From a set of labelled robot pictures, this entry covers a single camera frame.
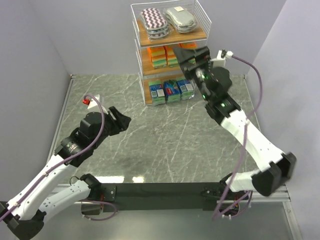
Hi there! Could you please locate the orange sponge pack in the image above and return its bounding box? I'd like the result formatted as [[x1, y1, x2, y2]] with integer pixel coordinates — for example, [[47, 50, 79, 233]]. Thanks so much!
[[147, 46, 167, 69], [163, 44, 180, 68], [179, 41, 197, 50]]

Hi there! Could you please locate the blue green sponge pack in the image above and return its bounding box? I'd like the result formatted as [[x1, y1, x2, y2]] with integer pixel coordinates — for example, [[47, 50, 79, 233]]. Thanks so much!
[[163, 79, 181, 103], [176, 77, 195, 100]]

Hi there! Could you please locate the silver mesh scrubber pack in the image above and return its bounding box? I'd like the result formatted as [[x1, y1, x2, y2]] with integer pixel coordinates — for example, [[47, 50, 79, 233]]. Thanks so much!
[[163, 6, 198, 34]]

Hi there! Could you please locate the purple wavy sponge pack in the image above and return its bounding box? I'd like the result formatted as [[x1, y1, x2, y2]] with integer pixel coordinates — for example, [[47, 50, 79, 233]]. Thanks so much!
[[139, 7, 173, 41]]

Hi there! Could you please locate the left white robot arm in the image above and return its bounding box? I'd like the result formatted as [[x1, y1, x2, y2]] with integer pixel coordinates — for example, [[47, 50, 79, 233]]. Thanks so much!
[[0, 106, 132, 240]]

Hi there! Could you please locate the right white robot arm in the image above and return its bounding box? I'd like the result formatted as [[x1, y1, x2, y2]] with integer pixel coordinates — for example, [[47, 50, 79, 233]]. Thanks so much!
[[173, 46, 297, 197]]

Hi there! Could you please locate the black front base bar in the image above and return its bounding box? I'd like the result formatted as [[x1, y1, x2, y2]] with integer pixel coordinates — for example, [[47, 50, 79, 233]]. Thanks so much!
[[101, 182, 225, 211]]

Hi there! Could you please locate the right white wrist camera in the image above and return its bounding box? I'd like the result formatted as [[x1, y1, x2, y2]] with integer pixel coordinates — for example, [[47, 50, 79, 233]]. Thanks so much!
[[210, 49, 234, 68]]

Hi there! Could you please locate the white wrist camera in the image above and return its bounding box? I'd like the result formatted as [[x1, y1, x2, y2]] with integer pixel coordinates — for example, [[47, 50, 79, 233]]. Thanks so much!
[[210, 49, 234, 68], [82, 94, 104, 112]]

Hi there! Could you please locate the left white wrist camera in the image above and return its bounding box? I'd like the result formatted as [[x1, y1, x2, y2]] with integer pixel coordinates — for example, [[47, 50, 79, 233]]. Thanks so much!
[[82, 94, 104, 112]]

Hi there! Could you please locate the white wire wooden shelf rack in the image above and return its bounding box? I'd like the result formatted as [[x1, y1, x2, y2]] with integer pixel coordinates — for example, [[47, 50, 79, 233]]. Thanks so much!
[[130, 0, 212, 106]]

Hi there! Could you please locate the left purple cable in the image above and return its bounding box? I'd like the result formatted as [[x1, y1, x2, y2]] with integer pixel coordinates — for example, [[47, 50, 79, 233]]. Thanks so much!
[[0, 93, 118, 222]]

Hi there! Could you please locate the aluminium frame rail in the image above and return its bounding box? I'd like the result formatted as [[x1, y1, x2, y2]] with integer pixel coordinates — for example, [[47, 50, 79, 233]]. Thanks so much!
[[36, 74, 294, 240]]

